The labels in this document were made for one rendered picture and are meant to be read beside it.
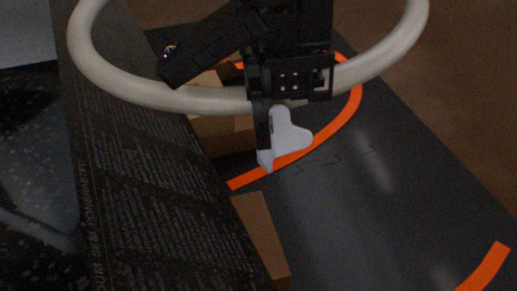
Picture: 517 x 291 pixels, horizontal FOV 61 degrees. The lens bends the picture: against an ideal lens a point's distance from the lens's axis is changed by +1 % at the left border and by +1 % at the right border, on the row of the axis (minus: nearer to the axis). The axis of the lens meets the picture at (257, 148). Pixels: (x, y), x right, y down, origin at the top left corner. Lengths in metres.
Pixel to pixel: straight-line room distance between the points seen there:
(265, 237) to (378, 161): 0.59
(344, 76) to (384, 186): 1.15
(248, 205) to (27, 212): 0.87
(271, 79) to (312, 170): 1.19
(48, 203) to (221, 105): 0.24
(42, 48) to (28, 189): 0.31
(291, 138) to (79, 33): 0.32
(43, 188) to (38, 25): 0.39
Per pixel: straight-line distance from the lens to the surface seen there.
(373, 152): 1.69
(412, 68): 2.19
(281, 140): 0.45
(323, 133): 1.72
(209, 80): 1.63
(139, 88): 0.48
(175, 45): 0.42
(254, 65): 0.39
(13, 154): 0.63
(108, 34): 0.99
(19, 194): 0.58
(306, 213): 1.47
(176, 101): 0.46
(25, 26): 0.89
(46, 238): 0.53
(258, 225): 1.29
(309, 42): 0.40
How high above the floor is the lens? 1.21
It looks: 46 degrees down
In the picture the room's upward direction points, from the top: straight up
